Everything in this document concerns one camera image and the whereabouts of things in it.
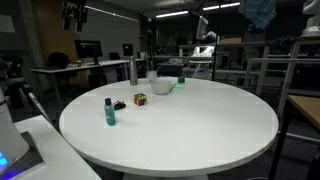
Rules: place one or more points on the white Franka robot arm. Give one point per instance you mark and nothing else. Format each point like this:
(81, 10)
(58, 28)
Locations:
(10, 140)

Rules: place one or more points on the grey robot mounting plate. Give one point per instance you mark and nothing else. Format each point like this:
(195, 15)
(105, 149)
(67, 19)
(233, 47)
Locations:
(31, 156)

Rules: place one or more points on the white bowl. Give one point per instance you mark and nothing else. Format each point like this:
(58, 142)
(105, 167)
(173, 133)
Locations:
(161, 87)

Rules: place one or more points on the ceiling light strip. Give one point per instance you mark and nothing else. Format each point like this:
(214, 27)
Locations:
(171, 14)
(221, 6)

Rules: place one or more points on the grey metal frame table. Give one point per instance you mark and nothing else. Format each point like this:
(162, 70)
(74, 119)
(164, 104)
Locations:
(293, 63)

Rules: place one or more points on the black tripod with camera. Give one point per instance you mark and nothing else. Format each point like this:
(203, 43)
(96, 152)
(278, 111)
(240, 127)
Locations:
(13, 70)

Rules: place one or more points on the blue hanging cloth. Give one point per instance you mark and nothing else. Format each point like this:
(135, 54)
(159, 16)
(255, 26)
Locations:
(258, 13)

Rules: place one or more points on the teal sanitizer bottle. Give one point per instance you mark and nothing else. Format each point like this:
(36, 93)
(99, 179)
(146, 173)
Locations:
(110, 115)

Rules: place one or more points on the small black computer monitor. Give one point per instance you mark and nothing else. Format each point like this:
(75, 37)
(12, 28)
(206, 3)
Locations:
(128, 49)

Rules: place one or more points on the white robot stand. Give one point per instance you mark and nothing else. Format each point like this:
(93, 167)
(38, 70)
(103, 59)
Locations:
(60, 156)

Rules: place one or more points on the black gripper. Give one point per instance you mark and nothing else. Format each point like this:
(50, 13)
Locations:
(80, 8)

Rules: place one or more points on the wooden side table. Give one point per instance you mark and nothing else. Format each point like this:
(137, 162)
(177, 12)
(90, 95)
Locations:
(308, 106)

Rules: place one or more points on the long white office desk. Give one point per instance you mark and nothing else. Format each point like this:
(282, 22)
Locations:
(83, 66)

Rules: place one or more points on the small green cube block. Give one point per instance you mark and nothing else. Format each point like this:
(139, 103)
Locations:
(181, 80)

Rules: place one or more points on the large black computer monitor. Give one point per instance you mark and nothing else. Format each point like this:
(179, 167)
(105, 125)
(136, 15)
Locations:
(88, 49)

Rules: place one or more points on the black multitool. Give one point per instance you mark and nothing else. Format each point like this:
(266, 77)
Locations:
(119, 106)

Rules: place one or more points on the stainless steel water bottle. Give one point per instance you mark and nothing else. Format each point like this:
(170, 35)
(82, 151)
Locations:
(133, 71)

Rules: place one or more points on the white mug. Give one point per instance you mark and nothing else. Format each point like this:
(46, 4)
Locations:
(152, 76)

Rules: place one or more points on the multicoloured rubik's cube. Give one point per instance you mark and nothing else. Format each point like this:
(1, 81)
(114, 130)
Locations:
(140, 99)

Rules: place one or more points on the black office chair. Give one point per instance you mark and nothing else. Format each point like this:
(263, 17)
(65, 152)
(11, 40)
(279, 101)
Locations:
(58, 60)

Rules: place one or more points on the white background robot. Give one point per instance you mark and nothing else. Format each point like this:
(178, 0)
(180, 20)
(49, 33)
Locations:
(312, 20)

